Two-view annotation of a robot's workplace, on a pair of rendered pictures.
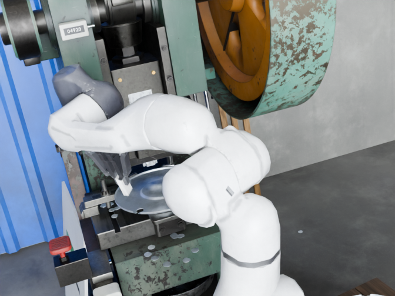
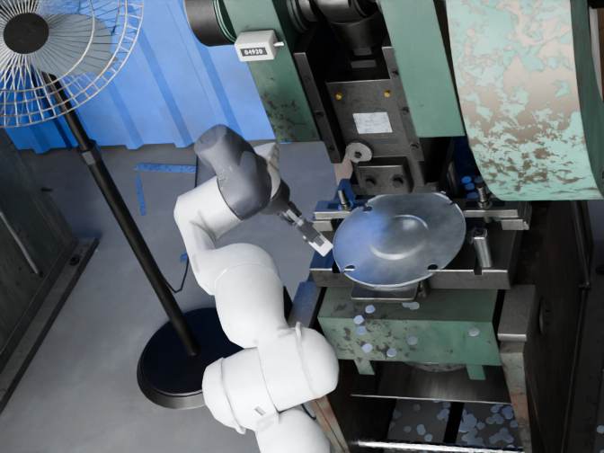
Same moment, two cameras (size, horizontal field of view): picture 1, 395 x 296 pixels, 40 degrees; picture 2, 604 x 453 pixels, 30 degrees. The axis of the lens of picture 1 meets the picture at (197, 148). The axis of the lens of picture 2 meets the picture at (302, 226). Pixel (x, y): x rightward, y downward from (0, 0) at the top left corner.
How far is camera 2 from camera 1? 1.32 m
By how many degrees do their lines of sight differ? 41
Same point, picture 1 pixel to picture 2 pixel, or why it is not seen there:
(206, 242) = (442, 328)
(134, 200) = (357, 244)
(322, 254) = not seen: outside the picture
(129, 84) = (354, 102)
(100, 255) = (312, 294)
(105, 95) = (236, 192)
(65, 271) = not seen: hidden behind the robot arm
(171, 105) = (230, 291)
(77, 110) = (200, 206)
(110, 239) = (327, 279)
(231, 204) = (261, 423)
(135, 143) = not seen: hidden behind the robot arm
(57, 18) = (239, 26)
